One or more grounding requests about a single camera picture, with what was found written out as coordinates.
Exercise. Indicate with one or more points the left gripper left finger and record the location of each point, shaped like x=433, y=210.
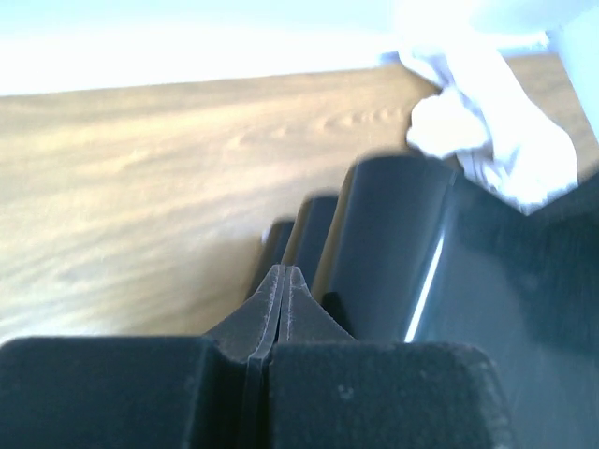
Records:
x=144, y=392

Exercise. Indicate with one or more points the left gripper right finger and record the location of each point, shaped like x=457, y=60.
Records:
x=328, y=390

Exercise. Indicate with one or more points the black drawer cabinet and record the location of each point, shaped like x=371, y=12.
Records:
x=415, y=253

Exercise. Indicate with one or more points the white cloth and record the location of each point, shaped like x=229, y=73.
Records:
x=482, y=117

